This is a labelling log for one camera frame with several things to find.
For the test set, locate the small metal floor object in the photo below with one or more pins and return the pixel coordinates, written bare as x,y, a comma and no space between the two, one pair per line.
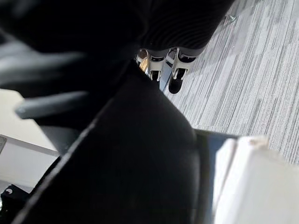
231,18

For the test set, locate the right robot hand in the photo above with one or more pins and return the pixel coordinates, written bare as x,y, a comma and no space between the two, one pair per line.
163,21

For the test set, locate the white cardboard box R1-A5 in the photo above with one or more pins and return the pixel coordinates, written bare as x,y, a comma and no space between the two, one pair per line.
261,182

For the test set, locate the white flat panel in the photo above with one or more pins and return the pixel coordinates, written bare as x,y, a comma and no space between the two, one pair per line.
25,163

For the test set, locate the black plastic housing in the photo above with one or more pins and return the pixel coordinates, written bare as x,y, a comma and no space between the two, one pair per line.
128,151

